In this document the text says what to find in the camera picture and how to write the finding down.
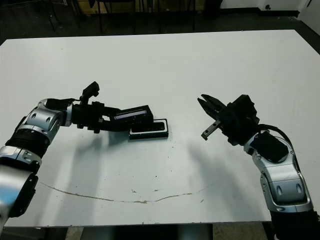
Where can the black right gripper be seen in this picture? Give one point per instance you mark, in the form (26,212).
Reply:
(235,130)

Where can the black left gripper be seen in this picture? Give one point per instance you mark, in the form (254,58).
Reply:
(87,116)

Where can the black box lid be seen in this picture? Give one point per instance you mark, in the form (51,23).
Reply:
(135,113)

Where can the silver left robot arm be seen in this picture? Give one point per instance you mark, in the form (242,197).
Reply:
(37,120)

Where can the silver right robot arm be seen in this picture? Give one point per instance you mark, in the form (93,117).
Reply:
(285,180)

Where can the black box base white insert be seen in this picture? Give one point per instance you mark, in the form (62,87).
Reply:
(150,136)

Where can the black trash bin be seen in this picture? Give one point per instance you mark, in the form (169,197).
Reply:
(212,8)

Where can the brown wooden board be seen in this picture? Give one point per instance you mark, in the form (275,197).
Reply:
(82,6)

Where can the dark robot lower body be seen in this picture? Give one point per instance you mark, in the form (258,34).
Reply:
(137,233)

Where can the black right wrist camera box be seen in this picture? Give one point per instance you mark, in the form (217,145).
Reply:
(243,107)

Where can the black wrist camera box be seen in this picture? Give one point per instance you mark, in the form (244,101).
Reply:
(243,107)
(92,87)

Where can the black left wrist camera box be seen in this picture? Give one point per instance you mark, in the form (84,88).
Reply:
(92,87)

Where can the black metal table frame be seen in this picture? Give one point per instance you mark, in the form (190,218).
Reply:
(100,22)

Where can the small black wall fixture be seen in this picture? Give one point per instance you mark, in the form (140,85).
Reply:
(268,6)

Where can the black metal chair frame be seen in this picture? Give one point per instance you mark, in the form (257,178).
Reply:
(52,20)

